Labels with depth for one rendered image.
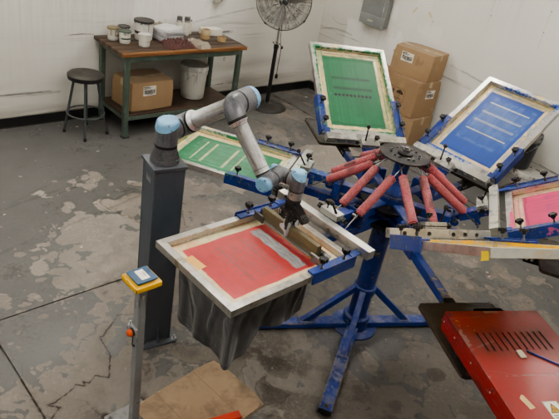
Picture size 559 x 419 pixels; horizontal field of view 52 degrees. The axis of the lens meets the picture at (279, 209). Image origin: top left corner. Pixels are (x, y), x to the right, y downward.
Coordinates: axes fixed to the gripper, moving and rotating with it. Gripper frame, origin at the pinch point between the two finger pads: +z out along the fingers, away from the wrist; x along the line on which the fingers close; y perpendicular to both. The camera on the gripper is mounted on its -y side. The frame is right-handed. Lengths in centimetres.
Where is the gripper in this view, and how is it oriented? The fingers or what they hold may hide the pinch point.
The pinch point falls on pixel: (289, 234)
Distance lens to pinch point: 292.9
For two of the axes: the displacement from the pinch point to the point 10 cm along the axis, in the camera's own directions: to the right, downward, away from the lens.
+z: -1.7, 8.5, 5.0
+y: -6.6, -4.8, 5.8
